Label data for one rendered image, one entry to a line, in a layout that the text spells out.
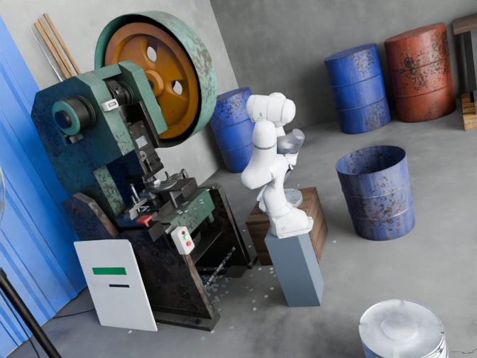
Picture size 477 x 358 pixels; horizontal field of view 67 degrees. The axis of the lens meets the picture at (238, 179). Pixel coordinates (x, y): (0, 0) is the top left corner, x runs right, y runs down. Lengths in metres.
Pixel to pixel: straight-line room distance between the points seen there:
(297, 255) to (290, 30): 3.63
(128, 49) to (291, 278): 1.68
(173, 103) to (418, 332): 1.77
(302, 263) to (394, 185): 0.74
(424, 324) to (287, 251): 0.68
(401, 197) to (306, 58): 3.06
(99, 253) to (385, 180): 1.77
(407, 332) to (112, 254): 1.63
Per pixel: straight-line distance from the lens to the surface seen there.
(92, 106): 1.97
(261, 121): 1.57
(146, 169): 2.11
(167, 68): 2.30
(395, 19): 4.75
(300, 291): 2.03
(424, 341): 1.53
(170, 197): 2.10
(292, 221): 1.80
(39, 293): 3.11
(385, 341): 1.54
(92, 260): 2.51
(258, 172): 1.67
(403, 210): 2.38
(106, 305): 2.61
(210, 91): 2.19
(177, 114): 2.36
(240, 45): 5.34
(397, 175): 2.26
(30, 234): 3.06
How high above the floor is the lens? 1.39
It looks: 20 degrees down
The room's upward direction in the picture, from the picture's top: 20 degrees counter-clockwise
